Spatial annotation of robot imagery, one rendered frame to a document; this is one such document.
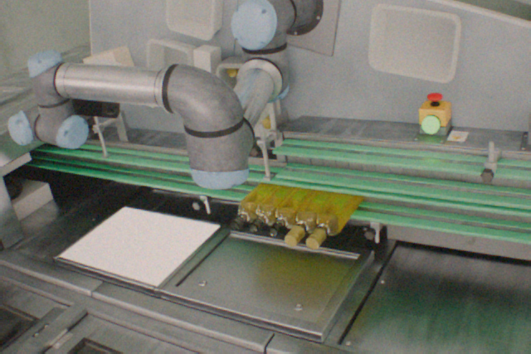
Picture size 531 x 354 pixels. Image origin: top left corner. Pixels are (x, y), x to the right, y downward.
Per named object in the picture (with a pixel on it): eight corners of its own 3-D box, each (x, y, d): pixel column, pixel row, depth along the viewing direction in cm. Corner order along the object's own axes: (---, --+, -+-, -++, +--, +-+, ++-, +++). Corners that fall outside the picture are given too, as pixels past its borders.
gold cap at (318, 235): (322, 243, 138) (314, 253, 134) (310, 234, 138) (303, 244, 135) (328, 234, 135) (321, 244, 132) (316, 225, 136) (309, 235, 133)
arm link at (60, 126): (58, 112, 116) (25, 104, 121) (70, 157, 122) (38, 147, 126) (84, 96, 122) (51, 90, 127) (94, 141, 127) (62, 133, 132)
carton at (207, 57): (208, 113, 187) (198, 121, 182) (204, 44, 175) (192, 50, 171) (224, 118, 184) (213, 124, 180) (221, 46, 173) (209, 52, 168)
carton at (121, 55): (97, 53, 201) (82, 59, 195) (127, 45, 192) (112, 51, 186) (109, 84, 205) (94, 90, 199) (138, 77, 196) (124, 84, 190)
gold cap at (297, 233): (289, 225, 140) (282, 235, 137) (302, 225, 138) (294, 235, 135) (294, 237, 141) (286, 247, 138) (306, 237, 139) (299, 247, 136)
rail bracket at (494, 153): (487, 155, 132) (477, 181, 122) (488, 128, 129) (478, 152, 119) (504, 157, 130) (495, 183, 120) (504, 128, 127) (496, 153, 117)
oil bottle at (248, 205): (274, 186, 169) (236, 224, 153) (271, 170, 167) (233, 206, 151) (290, 189, 166) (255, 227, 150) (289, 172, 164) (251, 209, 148)
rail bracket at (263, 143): (275, 167, 165) (255, 187, 155) (268, 113, 158) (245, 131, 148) (284, 167, 163) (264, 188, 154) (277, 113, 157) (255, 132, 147)
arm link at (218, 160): (291, 34, 147) (234, 133, 102) (294, 86, 155) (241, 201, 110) (247, 33, 150) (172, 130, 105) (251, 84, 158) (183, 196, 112)
